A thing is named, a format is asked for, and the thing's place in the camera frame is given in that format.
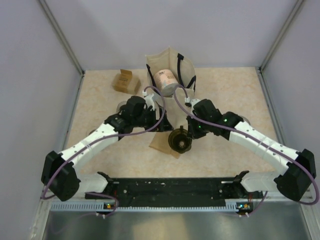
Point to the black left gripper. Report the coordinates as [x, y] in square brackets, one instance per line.
[164, 126]

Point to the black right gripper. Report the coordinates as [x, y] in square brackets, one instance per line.
[192, 132]

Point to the olive green coffee dripper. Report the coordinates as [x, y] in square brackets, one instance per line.
[179, 141]

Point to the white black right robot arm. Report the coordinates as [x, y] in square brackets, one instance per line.
[294, 171]

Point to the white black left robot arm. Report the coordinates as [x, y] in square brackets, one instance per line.
[61, 171]

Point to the pink wrapped paper roll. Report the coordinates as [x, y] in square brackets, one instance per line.
[166, 82]

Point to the cream floral canvas tote bag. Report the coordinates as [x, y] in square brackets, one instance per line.
[184, 71]

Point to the grey glass server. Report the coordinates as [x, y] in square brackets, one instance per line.
[120, 106]

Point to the brown cardboard box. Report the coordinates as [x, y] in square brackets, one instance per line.
[126, 82]

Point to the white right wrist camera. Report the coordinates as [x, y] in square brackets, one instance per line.
[188, 102]

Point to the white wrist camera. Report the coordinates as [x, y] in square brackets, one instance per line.
[188, 102]
[150, 100]

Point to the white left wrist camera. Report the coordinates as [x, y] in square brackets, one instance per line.
[150, 100]

